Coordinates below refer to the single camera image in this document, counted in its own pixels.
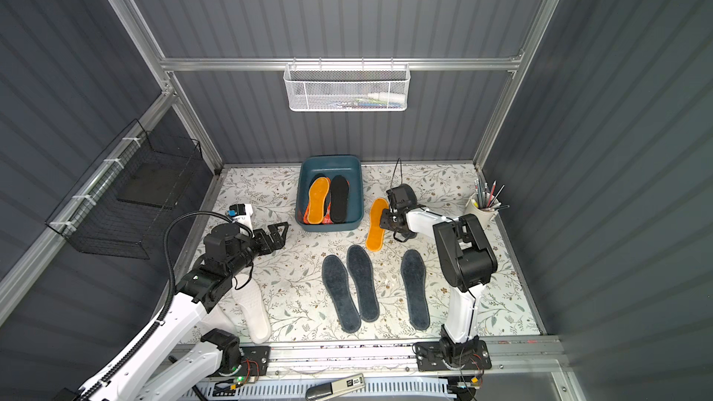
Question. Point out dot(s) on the black insole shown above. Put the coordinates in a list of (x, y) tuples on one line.
[(339, 199)]

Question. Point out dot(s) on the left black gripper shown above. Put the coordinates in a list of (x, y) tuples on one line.
[(260, 239)]

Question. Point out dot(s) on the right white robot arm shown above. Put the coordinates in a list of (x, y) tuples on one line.
[(466, 258)]

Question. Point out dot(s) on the black wire mesh basket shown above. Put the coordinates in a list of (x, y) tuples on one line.
[(123, 210)]

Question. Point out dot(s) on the yellow fleece insole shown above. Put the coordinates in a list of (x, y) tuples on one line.
[(375, 237), (319, 200)]

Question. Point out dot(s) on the white insole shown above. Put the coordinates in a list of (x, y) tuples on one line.
[(217, 319), (247, 295)]

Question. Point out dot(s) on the grey handheld device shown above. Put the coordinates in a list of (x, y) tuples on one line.
[(336, 388)]

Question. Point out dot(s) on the dark grey fleece insole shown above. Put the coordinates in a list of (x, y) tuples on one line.
[(335, 279), (360, 269), (413, 273)]

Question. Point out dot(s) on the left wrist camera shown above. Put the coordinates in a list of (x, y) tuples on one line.
[(241, 213)]

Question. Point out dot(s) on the red patterned insole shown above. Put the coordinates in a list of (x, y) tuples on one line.
[(305, 218), (329, 221)]

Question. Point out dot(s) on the white pen cup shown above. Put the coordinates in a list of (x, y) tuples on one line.
[(484, 203)]

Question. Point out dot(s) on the teal plastic storage box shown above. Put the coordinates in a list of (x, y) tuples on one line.
[(348, 166)]

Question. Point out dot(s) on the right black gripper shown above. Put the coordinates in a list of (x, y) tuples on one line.
[(395, 220)]

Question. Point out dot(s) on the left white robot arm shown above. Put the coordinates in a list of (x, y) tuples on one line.
[(132, 375)]

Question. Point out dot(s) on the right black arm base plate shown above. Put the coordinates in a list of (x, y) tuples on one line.
[(446, 356)]

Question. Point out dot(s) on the white tube in basket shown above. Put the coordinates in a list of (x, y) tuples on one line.
[(389, 99)]

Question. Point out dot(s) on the white wire mesh basket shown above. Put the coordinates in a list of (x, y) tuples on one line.
[(342, 87)]

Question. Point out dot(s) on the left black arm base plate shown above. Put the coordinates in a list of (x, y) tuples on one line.
[(252, 363)]

